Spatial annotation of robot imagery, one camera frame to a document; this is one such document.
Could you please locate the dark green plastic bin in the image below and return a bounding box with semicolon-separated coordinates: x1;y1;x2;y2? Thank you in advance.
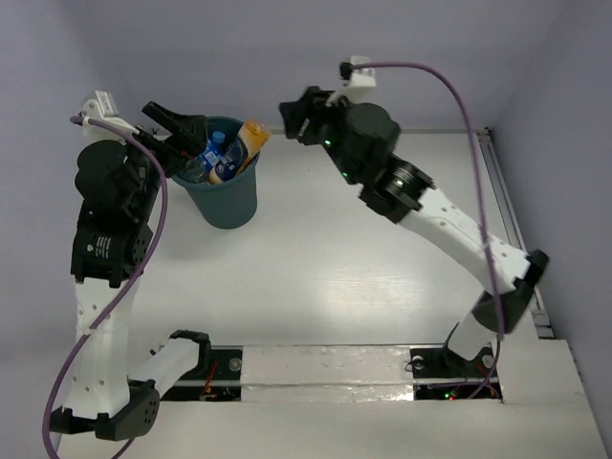
173;117;259;230

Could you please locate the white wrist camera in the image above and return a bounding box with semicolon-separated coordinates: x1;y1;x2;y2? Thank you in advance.
326;55;377;106
76;90;138;142

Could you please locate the orange juice bottle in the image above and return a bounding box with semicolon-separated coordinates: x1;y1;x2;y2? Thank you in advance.
208;120;271;185

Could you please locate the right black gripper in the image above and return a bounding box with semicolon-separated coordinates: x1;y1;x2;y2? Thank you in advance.
280;85;361;186

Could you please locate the blue label bottle white cap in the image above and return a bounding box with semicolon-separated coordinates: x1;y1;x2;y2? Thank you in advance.
182;142;224;185

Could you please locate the clear bottle blue label cap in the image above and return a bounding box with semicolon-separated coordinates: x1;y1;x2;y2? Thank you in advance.
210;131;226;145

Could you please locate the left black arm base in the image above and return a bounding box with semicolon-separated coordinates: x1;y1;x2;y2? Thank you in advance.
162;347;243;402

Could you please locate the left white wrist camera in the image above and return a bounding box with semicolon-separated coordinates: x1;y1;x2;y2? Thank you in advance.
76;90;138;142

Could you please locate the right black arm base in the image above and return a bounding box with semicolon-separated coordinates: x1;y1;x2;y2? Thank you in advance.
404;346;502;402

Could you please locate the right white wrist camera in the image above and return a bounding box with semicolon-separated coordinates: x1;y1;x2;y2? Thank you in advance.
326;55;377;106

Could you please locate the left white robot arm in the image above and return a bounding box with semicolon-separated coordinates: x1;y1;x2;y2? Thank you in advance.
42;91;211;442

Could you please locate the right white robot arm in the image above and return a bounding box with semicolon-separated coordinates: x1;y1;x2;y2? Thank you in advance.
279;86;549;375

